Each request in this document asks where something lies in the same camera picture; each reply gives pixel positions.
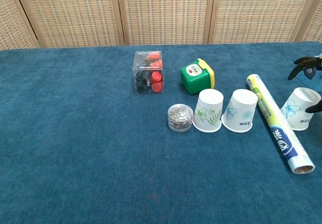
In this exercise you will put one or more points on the cling film roll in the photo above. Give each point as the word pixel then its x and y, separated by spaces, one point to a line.
pixel 276 123

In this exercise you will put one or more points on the woven folding screen panel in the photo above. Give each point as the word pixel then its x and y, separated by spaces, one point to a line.
pixel 166 12
pixel 12 20
pixel 70 12
pixel 259 12
pixel 315 25

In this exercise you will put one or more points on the green yellow plastic box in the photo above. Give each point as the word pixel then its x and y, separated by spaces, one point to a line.
pixel 196 83

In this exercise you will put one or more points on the light blue cardboard box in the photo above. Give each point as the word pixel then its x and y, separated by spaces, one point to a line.
pixel 312 81

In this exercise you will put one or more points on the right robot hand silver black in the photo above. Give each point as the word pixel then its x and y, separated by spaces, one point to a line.
pixel 308 61

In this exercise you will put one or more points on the blue felt table cover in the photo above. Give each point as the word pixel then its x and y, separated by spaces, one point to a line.
pixel 75 133

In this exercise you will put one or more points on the white paper cup green leaves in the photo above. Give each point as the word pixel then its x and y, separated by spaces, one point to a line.
pixel 208 108

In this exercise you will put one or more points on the clear box red black clips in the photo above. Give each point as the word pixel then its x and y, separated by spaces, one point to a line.
pixel 148 75

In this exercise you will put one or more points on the clear round paper clip case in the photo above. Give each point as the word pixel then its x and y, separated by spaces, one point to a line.
pixel 180 118

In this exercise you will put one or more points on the white paper cup blue flower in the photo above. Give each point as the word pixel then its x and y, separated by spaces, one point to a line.
pixel 296 108
pixel 239 108

